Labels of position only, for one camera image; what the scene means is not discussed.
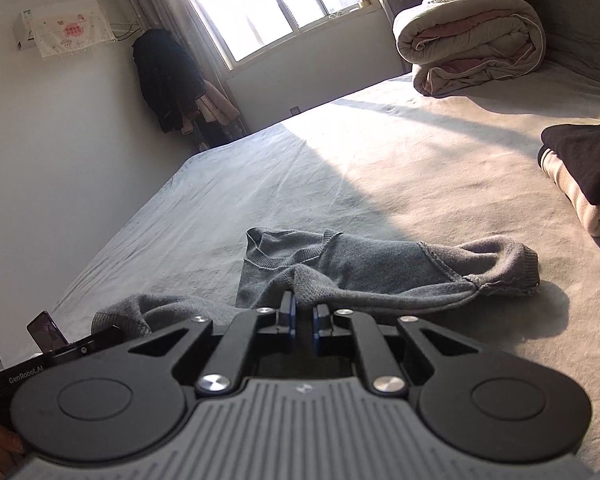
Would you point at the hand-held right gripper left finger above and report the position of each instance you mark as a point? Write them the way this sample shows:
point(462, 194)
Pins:
point(290, 320)

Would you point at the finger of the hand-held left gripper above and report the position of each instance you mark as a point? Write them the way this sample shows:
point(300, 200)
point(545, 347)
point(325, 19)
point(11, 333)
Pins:
point(87, 346)

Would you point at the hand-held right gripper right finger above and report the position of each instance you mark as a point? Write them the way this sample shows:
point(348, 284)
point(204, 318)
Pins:
point(319, 327)

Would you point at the grey knit sweater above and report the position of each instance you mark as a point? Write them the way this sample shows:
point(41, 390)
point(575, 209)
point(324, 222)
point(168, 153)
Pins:
point(380, 265)

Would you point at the person's left hand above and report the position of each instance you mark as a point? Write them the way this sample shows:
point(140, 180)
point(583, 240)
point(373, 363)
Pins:
point(0, 442)

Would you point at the dark hanging coat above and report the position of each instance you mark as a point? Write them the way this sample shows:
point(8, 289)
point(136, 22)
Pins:
point(165, 75)

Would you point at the folded cream garment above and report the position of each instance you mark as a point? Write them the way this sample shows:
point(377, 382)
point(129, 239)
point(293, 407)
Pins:
point(585, 210)

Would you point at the window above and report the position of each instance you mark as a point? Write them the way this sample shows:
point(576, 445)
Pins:
point(270, 5)

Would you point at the folded dark garment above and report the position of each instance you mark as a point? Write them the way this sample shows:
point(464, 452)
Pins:
point(590, 160)

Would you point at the air conditioner with cloth cover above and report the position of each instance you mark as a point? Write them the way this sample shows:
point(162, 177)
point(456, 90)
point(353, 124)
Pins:
point(60, 27)

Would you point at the folded beige quilt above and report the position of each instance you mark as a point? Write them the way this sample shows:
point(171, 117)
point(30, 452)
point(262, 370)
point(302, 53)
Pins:
point(470, 40)

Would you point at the quilted beige headboard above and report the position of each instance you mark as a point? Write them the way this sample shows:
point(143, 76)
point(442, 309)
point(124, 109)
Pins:
point(585, 15)

